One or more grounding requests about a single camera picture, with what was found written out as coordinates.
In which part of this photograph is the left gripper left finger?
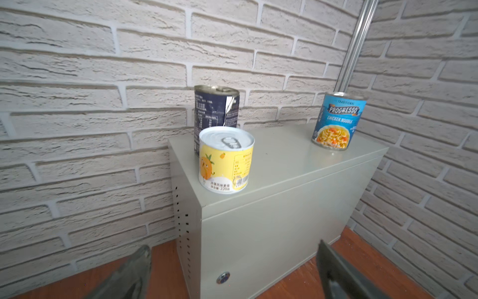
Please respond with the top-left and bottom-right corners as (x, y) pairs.
(85, 245), (152, 299)

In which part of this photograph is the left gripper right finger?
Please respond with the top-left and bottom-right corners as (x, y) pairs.
(316, 240), (388, 299)

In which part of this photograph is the yellow label pull-tab can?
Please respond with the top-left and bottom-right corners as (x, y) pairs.
(199, 126), (255, 194)

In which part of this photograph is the blue label soup can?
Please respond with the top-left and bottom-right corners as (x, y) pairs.
(312, 92), (367, 151)

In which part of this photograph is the dark purple label can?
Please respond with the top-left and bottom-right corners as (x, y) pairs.
(194, 85), (240, 156)

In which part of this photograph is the grey metal cabinet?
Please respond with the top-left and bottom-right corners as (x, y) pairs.
(169, 124), (387, 299)

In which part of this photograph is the grey corner wall post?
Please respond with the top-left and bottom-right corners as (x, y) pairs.
(334, 0), (379, 92)

